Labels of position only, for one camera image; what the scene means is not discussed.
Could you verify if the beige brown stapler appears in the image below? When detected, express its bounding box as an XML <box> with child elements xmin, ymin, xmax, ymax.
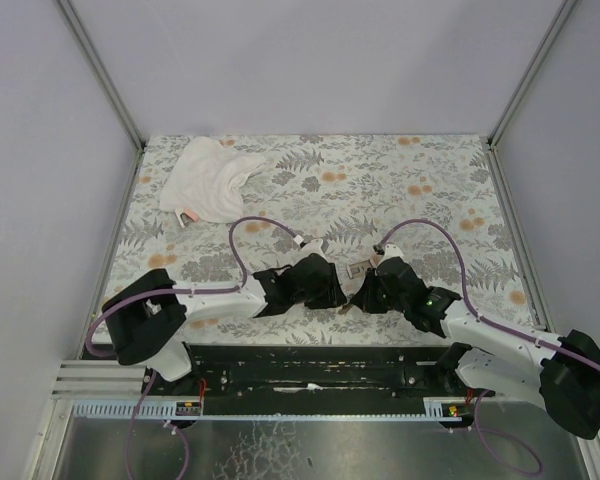
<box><xmin>338</xmin><ymin>259</ymin><xmax>373</xmax><ymax>315</ymax></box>

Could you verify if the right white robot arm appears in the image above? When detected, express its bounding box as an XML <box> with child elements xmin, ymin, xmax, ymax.
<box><xmin>350</xmin><ymin>257</ymin><xmax>600</xmax><ymax>440</ymax></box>

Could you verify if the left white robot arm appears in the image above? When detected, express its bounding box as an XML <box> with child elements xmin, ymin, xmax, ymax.
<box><xmin>103</xmin><ymin>253</ymin><xmax>347</xmax><ymax>382</ymax></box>

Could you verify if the floral patterned table mat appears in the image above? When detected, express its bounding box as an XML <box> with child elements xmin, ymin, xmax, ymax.
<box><xmin>103</xmin><ymin>135</ymin><xmax>535</xmax><ymax>326</ymax></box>

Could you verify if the white cloth towel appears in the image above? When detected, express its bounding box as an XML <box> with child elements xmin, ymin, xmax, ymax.
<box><xmin>159</xmin><ymin>137</ymin><xmax>271</xmax><ymax>224</ymax></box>

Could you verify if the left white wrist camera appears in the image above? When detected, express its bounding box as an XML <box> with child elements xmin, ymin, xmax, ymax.
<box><xmin>299</xmin><ymin>238</ymin><xmax>326</xmax><ymax>258</ymax></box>

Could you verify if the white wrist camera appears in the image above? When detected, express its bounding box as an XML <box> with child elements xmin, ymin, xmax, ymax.
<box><xmin>299</xmin><ymin>238</ymin><xmax>326</xmax><ymax>258</ymax></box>
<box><xmin>373</xmin><ymin>243</ymin><xmax>403</xmax><ymax>266</ymax></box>

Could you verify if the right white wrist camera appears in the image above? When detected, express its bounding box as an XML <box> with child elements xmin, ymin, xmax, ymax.
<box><xmin>373</xmin><ymin>243</ymin><xmax>403</xmax><ymax>266</ymax></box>

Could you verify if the white slotted cable duct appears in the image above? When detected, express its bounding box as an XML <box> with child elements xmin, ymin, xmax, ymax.
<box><xmin>72</xmin><ymin>394</ymin><xmax>469</xmax><ymax>422</ymax></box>

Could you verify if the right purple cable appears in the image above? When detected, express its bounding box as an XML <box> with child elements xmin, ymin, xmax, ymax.
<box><xmin>373</xmin><ymin>218</ymin><xmax>600</xmax><ymax>475</ymax></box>

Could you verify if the aluminium cross rail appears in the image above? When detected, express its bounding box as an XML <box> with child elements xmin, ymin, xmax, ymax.
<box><xmin>51</xmin><ymin>360</ymin><xmax>145</xmax><ymax>399</ymax></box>

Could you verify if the right aluminium frame post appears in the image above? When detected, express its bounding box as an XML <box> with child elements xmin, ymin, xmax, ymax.
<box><xmin>486</xmin><ymin>0</ymin><xmax>581</xmax><ymax>151</ymax></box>

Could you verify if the aluminium frame post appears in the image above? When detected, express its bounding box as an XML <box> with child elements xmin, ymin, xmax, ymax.
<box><xmin>55</xmin><ymin>0</ymin><xmax>146</xmax><ymax>151</ymax></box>
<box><xmin>486</xmin><ymin>0</ymin><xmax>581</xmax><ymax>151</ymax></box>

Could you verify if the left aluminium frame post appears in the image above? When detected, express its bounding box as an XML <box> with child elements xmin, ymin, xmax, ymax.
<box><xmin>55</xmin><ymin>0</ymin><xmax>146</xmax><ymax>151</ymax></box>

